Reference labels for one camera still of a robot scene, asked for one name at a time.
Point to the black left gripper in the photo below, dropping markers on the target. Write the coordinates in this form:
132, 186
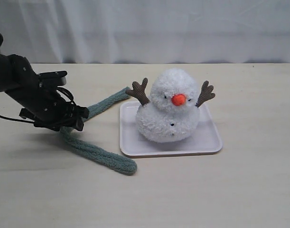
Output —
48, 107

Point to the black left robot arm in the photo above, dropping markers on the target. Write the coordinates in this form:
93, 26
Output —
7, 82

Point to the green knitted scarf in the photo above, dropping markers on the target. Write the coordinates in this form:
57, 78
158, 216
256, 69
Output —
113, 161

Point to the white rectangular tray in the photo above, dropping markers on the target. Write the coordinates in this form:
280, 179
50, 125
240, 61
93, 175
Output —
206, 139

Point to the white plush snowman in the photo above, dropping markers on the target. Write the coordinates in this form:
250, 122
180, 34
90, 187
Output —
171, 111

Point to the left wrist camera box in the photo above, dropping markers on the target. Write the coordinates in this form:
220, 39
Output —
52, 79

